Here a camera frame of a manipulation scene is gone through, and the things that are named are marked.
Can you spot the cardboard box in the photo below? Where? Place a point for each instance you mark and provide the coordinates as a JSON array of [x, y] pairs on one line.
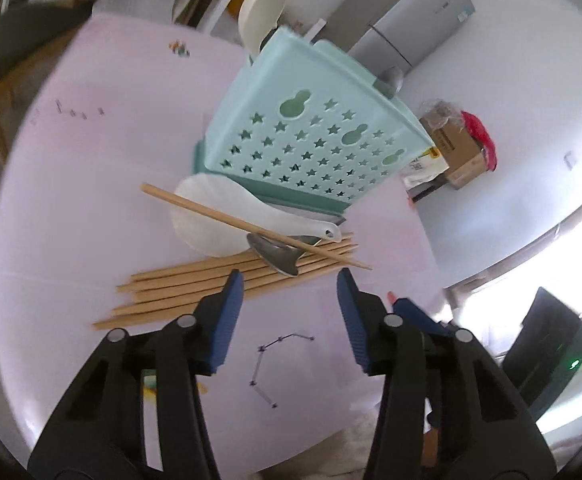
[[463, 157]]

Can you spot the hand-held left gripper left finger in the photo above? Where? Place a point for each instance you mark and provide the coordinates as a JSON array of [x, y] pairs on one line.
[[226, 320]]

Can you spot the grey refrigerator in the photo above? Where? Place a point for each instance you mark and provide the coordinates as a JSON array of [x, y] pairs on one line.
[[411, 15]]

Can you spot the pile of wooden chopsticks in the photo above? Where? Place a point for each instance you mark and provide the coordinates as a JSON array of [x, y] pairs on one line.
[[181, 290]]

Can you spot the white ribbed rice spoon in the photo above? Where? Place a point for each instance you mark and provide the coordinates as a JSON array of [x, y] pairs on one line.
[[206, 220]]

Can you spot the black box with green light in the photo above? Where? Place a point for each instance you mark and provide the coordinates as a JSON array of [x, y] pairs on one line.
[[546, 345]]

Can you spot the teal star-hole utensil holder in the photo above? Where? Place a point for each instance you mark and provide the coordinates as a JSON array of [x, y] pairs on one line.
[[321, 125]]

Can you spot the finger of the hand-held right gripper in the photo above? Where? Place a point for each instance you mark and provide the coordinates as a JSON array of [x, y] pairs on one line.
[[416, 312]]

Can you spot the metal spoon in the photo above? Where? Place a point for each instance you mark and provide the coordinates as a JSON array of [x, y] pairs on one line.
[[276, 255], [392, 79]]

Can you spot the red plastic bag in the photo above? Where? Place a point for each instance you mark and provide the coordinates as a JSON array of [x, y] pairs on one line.
[[478, 130]]

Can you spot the white and yellow bag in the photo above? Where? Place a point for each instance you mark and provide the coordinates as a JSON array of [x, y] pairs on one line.
[[421, 167]]

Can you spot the clear plastic wrap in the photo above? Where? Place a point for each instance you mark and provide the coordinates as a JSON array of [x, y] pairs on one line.
[[438, 110]]

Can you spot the cream rice spoon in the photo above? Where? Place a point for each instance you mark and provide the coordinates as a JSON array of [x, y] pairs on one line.
[[263, 10]]

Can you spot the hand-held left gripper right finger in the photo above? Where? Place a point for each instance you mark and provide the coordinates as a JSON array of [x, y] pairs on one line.
[[353, 320]]

